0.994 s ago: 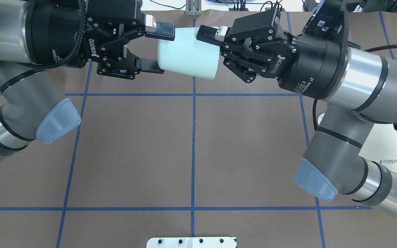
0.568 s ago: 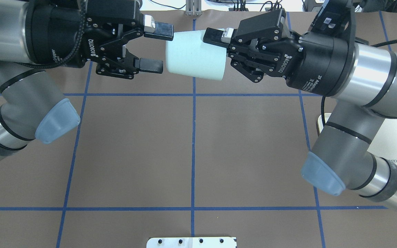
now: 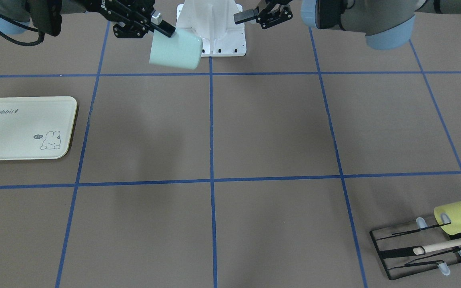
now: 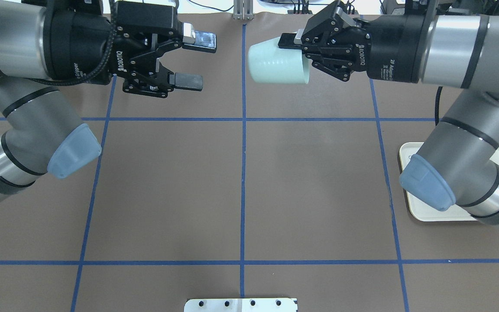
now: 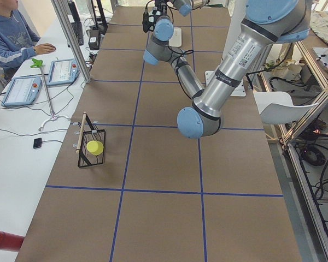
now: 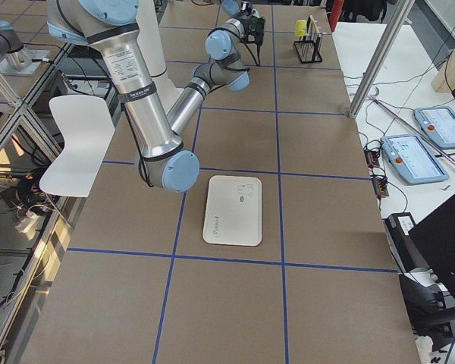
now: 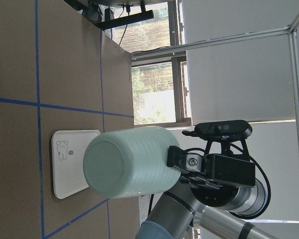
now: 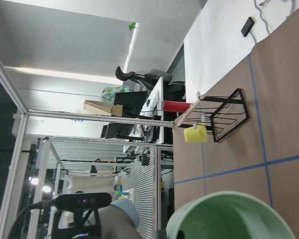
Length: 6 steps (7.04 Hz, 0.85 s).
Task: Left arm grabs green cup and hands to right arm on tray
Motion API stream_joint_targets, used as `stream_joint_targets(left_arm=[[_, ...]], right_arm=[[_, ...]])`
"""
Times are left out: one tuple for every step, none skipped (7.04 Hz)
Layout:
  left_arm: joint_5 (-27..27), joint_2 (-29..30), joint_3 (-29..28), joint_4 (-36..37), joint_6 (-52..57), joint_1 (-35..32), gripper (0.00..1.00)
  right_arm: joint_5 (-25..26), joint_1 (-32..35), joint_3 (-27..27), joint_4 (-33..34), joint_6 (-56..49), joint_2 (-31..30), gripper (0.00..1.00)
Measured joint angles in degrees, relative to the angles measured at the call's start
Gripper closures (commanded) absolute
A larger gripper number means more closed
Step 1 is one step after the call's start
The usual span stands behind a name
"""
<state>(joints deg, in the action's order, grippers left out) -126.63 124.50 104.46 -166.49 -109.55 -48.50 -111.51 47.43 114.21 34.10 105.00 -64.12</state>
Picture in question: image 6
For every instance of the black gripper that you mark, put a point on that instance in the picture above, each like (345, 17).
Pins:
(249, 27)

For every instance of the red cylinder tube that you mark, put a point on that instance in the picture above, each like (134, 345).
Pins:
(334, 16)

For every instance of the white plastic chair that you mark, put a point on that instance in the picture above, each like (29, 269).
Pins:
(87, 128)

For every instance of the aluminium frame post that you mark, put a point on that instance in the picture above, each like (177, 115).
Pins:
(382, 49)

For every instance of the black wire cup rack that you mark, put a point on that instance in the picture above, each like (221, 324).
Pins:
(308, 49)

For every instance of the black laptop computer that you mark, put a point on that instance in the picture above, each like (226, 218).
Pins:
(434, 238)

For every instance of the teach pendant tablet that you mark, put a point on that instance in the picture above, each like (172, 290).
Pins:
(438, 124)
(412, 160)

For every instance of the near teach pendant tablet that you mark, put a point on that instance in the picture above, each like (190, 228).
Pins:
(412, 160)

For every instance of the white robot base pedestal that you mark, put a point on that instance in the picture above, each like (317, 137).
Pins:
(150, 44)

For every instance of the yellow cup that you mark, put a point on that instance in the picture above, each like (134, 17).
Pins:
(300, 28)

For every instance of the cream rabbit serving tray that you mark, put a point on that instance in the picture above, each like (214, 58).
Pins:
(233, 211)

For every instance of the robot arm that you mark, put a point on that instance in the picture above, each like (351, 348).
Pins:
(126, 35)
(230, 7)

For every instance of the black printer box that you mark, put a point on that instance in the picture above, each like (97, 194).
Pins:
(406, 255)

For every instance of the far teach pendant tablet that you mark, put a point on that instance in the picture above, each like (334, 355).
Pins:
(438, 124)

